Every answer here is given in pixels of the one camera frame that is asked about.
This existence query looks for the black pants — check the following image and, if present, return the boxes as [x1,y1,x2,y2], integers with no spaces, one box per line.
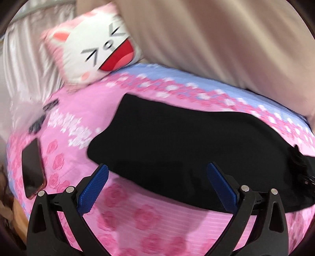
[87,94,314,212]

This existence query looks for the black smartphone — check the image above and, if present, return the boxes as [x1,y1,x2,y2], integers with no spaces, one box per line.
[21,138,47,199]

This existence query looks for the pink floral bed sheet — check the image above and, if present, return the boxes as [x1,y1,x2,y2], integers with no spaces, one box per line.
[7,64,314,255]

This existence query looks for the shiny silver pink fabric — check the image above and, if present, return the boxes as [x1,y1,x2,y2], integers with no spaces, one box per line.
[1,1,76,140]

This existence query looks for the beige curtain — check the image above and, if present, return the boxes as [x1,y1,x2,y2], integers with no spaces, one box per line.
[76,0,315,124]

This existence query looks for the white cat face pillow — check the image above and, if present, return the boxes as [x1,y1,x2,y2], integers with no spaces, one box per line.
[42,2,142,91]

